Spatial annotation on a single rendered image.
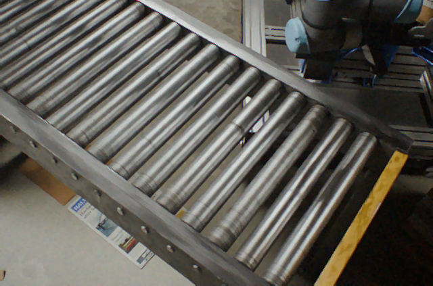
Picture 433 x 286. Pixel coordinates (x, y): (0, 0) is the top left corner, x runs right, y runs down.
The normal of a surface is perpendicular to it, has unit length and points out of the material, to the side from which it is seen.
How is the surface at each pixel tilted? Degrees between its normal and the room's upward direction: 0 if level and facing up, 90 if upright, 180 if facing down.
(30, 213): 0
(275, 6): 0
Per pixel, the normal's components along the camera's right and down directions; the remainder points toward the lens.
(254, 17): 0.08, -0.62
